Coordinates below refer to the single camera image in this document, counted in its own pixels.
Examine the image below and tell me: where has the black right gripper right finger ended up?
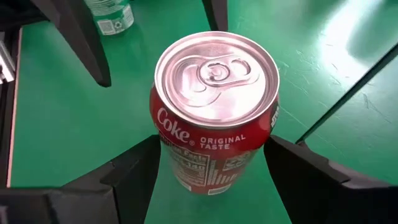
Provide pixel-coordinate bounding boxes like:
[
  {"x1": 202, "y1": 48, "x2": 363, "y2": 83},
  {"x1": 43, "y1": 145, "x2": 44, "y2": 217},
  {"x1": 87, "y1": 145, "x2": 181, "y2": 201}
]
[{"x1": 264, "y1": 135, "x2": 398, "y2": 224}]

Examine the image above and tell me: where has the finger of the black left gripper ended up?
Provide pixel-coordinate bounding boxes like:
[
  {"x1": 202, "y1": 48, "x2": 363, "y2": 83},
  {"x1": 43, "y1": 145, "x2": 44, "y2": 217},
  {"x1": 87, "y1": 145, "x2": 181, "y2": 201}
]
[
  {"x1": 30, "y1": 0, "x2": 112, "y2": 88},
  {"x1": 201, "y1": 0, "x2": 229, "y2": 32}
]

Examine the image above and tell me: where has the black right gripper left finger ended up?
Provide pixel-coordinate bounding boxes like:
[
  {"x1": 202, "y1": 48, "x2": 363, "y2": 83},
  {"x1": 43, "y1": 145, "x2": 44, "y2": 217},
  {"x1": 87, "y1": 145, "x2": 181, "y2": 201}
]
[{"x1": 0, "y1": 135, "x2": 162, "y2": 224}]

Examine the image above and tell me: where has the green Sprite can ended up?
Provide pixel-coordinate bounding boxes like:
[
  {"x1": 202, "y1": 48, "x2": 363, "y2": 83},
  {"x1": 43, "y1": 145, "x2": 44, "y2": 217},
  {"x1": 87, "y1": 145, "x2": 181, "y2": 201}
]
[{"x1": 83, "y1": 0, "x2": 135, "y2": 36}]

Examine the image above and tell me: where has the red Coke can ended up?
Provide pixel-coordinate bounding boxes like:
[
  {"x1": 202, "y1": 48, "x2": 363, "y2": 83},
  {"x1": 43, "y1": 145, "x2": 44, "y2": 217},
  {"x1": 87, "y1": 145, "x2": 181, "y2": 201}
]
[{"x1": 149, "y1": 30, "x2": 280, "y2": 196}]

